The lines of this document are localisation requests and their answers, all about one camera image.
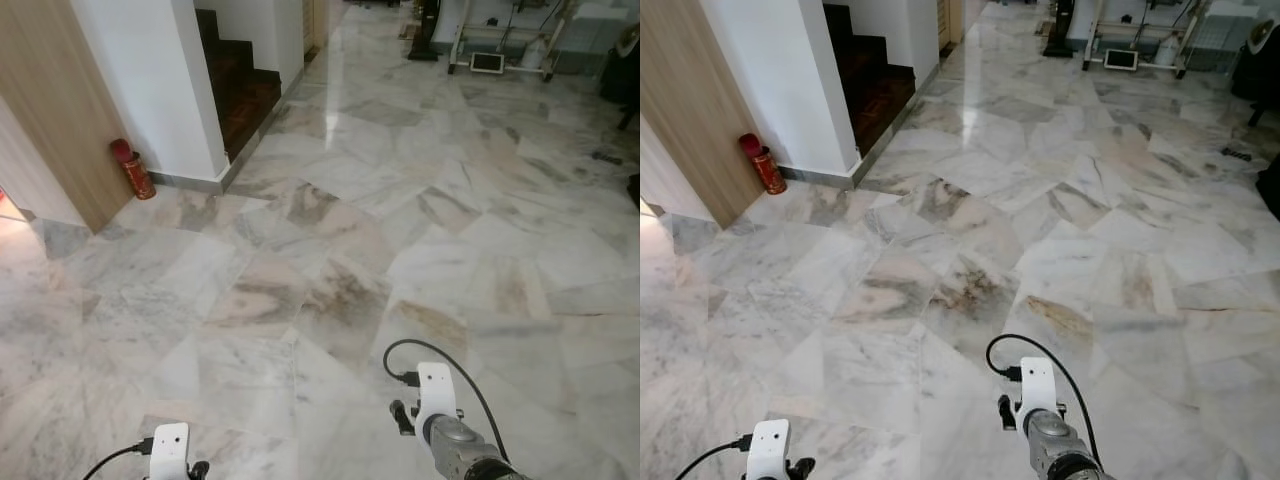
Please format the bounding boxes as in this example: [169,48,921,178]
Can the white wheeled rack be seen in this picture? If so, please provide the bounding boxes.
[450,0,576,81]
[1080,0,1201,79]

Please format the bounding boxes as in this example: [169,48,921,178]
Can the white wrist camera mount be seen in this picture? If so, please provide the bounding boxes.
[148,422,191,480]
[1016,357,1061,426]
[747,419,792,480]
[415,362,459,431]

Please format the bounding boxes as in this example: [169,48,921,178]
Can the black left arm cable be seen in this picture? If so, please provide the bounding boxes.
[82,437,156,480]
[675,435,753,480]

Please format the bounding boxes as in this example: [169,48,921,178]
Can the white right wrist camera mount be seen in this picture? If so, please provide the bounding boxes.
[1016,357,1061,426]
[415,362,459,431]

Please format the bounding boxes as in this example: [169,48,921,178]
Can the black vacuum cleaner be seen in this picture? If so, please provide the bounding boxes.
[407,0,441,62]
[1042,0,1076,59]

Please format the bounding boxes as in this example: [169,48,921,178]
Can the dark wooden staircase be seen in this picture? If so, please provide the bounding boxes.
[195,8,283,161]
[822,3,917,156]

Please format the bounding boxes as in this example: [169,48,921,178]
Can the wooden door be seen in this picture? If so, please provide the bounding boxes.
[303,0,331,56]
[937,0,966,51]

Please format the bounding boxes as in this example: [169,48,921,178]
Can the black chair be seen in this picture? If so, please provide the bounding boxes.
[600,25,641,131]
[1230,15,1280,129]

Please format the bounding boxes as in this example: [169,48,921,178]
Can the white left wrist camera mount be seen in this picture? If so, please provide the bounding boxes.
[747,419,792,480]
[148,422,191,480]

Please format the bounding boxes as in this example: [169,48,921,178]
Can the light wooden wall panel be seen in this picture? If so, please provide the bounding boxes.
[640,0,767,229]
[0,0,136,233]

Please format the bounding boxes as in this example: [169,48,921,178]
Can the red fire extinguisher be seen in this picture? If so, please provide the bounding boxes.
[109,138,157,201]
[738,132,788,196]

